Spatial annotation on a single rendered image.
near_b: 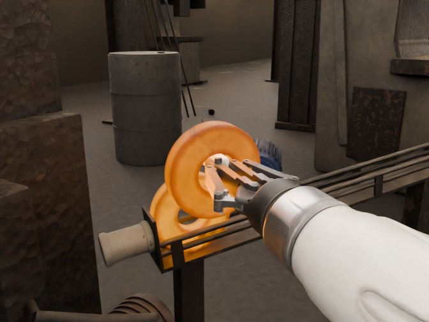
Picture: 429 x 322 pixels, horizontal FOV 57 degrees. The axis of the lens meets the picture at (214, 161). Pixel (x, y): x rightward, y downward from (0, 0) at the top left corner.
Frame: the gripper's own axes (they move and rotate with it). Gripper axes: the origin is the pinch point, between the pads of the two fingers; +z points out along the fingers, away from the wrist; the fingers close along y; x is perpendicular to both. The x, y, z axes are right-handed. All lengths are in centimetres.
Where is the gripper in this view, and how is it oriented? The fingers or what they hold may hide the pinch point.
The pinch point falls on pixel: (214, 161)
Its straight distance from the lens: 61.8
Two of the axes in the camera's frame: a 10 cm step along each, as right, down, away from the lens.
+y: 9.0, -1.4, 4.1
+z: -4.4, -3.3, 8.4
